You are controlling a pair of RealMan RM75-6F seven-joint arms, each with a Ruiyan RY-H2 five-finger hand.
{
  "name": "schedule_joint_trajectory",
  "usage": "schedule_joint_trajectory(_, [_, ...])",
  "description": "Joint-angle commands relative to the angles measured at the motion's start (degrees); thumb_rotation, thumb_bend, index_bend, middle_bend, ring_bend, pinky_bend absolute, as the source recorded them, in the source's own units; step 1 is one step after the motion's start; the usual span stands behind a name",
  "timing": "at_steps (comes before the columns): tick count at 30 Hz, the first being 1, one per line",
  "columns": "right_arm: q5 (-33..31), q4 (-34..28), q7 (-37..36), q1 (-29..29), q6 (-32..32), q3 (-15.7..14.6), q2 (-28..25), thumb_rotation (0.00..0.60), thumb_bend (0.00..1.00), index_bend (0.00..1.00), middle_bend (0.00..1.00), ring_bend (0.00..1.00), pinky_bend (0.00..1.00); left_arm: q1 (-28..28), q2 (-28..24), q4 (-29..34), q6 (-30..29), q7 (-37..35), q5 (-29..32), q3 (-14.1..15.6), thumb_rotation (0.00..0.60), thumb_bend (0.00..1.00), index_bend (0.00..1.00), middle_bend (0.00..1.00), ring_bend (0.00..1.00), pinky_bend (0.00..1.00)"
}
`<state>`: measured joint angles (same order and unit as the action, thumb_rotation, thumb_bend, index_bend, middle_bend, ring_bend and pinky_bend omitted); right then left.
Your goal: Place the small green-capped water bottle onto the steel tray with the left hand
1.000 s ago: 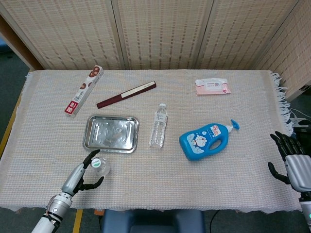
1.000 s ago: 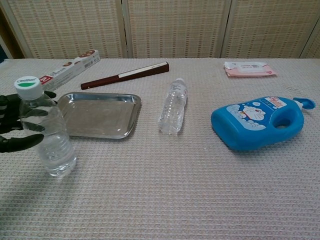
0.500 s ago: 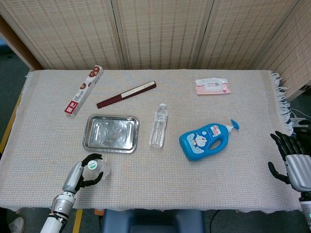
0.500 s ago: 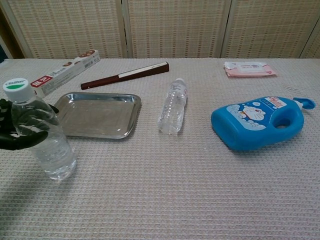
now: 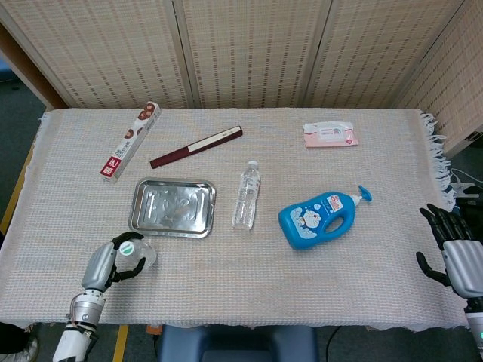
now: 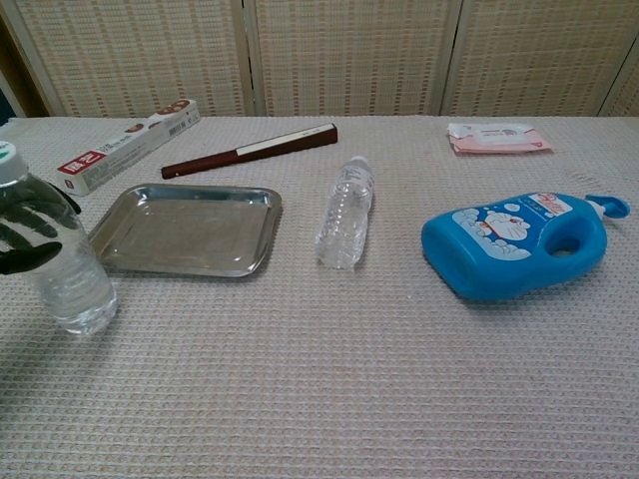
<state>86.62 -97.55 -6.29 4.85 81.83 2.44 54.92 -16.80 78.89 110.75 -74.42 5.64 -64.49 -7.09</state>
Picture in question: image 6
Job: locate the stainless steel rectangular tray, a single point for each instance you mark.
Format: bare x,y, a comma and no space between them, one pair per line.
190,229

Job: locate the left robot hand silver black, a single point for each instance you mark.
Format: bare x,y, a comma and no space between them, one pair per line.
25,259

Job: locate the dark red folded fan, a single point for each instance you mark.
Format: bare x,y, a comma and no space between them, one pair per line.
209,162

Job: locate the beige woven fringed tablecloth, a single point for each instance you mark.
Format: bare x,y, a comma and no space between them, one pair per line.
319,374

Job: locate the long white red wrap box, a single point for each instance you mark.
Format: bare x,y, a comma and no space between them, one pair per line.
130,144

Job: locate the bamboo folding screen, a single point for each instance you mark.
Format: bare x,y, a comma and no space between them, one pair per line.
349,55

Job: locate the small transparent bottle green cap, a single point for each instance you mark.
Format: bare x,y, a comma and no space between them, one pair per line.
75,289

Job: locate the blue detergent pump bottle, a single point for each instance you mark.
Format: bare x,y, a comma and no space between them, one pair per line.
479,269

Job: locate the clear water bottle white cap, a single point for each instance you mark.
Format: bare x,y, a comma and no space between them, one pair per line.
344,224

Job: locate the pink wet wipes pack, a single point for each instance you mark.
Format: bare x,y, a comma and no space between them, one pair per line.
499,140

